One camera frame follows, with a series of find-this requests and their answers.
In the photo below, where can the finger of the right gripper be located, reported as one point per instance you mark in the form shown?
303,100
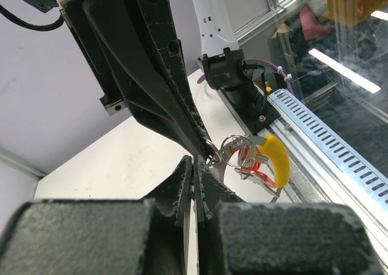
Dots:
168,107
113,24

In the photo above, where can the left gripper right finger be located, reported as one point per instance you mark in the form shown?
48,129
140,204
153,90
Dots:
237,237

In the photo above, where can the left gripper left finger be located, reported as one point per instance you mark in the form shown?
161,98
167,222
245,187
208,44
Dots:
102,236

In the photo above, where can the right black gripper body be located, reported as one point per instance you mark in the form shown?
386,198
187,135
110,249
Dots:
86,39

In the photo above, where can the large keyring with yellow grip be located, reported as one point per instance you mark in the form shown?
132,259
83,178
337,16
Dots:
261,160

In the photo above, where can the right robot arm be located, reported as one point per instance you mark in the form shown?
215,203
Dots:
222,59

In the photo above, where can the aluminium mounting rail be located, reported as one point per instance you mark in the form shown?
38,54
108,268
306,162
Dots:
314,177

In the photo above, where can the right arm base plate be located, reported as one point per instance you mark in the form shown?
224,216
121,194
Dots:
248,106

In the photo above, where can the slotted white cable duct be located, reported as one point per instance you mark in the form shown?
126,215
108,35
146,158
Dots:
346,158

